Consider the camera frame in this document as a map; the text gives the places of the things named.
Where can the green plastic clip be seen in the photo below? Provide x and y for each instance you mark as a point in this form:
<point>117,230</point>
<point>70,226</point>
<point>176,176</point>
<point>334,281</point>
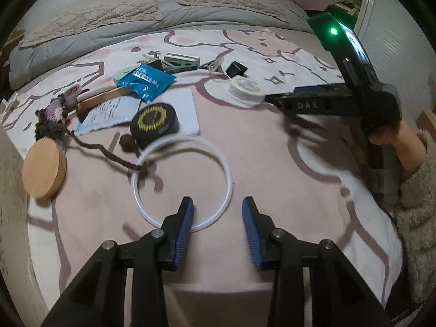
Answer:
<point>178,66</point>

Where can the blue foil packet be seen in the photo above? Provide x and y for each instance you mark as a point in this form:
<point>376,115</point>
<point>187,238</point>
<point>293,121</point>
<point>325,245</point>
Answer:
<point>147,82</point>

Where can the white plastic case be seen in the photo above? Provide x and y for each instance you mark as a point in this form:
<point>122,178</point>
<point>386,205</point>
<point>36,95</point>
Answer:
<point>182,101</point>

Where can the round wooden lid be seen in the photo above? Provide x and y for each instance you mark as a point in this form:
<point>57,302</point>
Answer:
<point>44,169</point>

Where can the person right hand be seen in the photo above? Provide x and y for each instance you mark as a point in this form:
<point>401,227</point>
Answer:
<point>410,150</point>

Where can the cartoon print blanket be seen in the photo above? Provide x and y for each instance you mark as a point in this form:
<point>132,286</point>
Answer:
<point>300,172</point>

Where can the white tape roll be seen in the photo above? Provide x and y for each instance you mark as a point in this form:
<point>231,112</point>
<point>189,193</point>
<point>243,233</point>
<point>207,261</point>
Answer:
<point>70,96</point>

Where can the left beige quilted pillow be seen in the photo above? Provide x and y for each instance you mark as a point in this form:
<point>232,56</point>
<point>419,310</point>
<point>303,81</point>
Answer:
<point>86,15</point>

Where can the crocheted blue brown yarn piece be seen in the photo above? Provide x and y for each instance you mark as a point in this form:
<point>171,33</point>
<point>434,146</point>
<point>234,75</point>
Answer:
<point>52,124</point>

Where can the grey duvet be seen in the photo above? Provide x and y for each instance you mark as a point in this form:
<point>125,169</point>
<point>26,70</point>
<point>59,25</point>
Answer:
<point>27,64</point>

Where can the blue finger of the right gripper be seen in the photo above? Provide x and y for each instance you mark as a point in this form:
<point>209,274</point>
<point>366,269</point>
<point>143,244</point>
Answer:
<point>307,102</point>
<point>315,88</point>

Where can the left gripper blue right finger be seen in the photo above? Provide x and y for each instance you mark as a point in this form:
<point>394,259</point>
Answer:
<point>340,297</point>

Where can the white paper sachet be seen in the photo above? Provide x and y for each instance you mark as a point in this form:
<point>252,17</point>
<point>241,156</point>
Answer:
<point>108,114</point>

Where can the black small box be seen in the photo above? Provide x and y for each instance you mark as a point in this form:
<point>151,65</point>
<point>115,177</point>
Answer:
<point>235,69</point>

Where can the mint green round case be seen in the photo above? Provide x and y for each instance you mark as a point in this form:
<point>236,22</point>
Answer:
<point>120,74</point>

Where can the white round tape measure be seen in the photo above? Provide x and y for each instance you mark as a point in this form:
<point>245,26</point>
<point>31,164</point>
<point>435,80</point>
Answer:
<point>245,92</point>

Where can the wooden stick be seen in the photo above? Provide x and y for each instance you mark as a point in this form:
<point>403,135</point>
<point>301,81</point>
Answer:
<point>93,101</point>

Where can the black round tin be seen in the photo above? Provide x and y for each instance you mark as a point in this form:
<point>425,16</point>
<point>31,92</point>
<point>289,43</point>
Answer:
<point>154,121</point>

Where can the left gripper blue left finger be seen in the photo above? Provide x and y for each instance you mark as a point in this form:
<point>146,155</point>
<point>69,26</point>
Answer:
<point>95,297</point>

